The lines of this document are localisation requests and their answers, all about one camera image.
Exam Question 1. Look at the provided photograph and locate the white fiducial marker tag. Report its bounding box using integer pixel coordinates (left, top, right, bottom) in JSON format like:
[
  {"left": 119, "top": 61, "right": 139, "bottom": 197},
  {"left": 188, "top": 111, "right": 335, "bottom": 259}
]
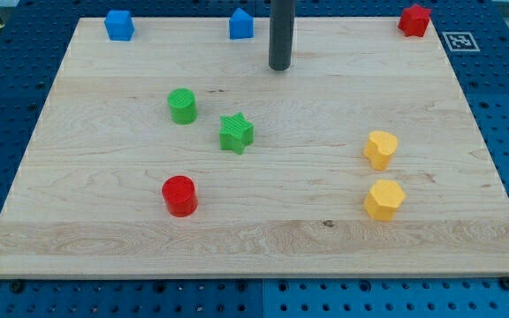
[{"left": 442, "top": 31, "right": 480, "bottom": 52}]

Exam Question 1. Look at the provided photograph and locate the blue cube block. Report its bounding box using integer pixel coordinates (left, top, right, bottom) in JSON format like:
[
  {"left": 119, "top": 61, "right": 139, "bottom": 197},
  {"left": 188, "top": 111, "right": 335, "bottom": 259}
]
[{"left": 104, "top": 10, "right": 134, "bottom": 42}]

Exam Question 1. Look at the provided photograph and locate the red star block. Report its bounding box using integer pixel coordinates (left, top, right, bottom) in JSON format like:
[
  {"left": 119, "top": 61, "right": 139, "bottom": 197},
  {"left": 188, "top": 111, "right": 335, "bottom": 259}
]
[{"left": 398, "top": 4, "right": 431, "bottom": 37}]

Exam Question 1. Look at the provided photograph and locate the yellow heart block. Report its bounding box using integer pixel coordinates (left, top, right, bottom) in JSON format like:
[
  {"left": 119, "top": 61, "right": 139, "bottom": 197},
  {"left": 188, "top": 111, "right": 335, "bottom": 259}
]
[{"left": 363, "top": 131, "right": 399, "bottom": 170}]

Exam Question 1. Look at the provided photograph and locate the wooden board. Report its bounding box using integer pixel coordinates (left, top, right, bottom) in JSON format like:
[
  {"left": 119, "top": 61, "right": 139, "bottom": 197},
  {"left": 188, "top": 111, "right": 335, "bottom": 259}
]
[{"left": 0, "top": 17, "right": 509, "bottom": 279}]

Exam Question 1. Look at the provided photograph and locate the yellow hexagon block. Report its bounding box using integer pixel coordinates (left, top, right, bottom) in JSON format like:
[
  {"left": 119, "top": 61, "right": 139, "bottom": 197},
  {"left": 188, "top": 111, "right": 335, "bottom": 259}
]
[{"left": 363, "top": 179, "right": 406, "bottom": 222}]

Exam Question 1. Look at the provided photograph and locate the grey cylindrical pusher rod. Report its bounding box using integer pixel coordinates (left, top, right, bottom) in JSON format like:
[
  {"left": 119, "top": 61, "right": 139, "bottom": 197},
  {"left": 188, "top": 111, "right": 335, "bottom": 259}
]
[{"left": 269, "top": 0, "right": 296, "bottom": 72}]

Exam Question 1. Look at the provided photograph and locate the green star block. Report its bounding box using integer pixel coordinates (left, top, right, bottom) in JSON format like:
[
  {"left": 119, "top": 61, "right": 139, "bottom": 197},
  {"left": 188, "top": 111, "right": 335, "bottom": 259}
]
[{"left": 219, "top": 112, "right": 254, "bottom": 155}]

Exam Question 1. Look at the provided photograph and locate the red cylinder block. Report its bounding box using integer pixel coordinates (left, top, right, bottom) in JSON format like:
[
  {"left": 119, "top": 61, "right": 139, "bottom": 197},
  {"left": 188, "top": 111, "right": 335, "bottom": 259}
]
[{"left": 161, "top": 175, "right": 198, "bottom": 217}]

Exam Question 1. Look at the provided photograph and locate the blue pentagon block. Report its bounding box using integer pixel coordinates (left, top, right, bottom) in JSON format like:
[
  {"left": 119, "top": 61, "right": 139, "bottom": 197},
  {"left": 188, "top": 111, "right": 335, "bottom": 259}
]
[{"left": 228, "top": 8, "right": 254, "bottom": 40}]

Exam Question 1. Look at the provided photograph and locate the green cylinder block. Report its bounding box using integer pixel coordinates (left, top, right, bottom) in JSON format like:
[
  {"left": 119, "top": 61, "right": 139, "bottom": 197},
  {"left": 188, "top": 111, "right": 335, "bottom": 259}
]
[{"left": 167, "top": 87, "right": 197, "bottom": 125}]

